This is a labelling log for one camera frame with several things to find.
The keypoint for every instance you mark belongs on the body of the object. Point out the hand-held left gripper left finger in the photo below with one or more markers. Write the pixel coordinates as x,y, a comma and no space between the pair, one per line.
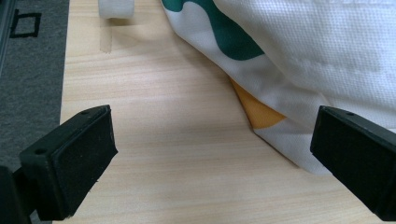
71,158

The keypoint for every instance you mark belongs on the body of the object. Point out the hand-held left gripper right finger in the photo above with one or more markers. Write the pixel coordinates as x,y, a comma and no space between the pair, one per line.
358,149

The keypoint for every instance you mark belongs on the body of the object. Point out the white cloth with green and orange print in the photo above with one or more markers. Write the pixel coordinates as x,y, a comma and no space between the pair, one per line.
311,46

